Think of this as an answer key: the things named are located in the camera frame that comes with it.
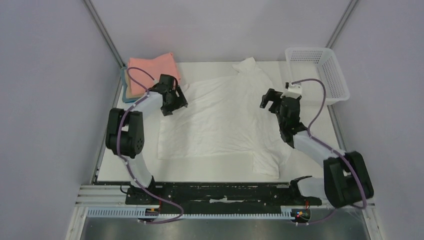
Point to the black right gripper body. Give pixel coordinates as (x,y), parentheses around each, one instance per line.
(276,102)

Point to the white slotted cable duct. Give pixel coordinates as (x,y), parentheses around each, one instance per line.
(144,213)

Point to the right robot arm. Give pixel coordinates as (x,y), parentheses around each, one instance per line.
(345,177)

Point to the aluminium frame post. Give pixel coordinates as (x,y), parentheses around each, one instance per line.
(352,5)
(104,32)

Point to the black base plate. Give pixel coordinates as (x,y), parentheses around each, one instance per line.
(220,197)

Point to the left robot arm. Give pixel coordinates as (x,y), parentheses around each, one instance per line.
(125,134)

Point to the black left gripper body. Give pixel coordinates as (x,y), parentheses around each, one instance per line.
(173,99)

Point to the left aluminium frame post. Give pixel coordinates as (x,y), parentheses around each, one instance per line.
(104,32)

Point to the white t shirt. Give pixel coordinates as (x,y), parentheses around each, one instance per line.
(223,116)

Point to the folded grey-blue t shirt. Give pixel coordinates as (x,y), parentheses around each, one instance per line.
(124,86)

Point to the folded tan t shirt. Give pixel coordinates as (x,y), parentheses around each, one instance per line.
(133,90)

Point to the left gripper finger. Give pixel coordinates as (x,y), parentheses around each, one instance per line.
(181,99)
(167,109)

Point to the white plastic basket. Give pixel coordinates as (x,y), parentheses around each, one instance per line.
(318,63)

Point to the right aluminium frame post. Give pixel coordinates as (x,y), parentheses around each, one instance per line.
(352,5)

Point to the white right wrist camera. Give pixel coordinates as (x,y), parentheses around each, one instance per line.
(292,90)

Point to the folded pink t shirt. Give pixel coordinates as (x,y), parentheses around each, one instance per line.
(163,64)

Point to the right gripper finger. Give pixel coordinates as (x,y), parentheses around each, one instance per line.
(276,103)
(268,96)

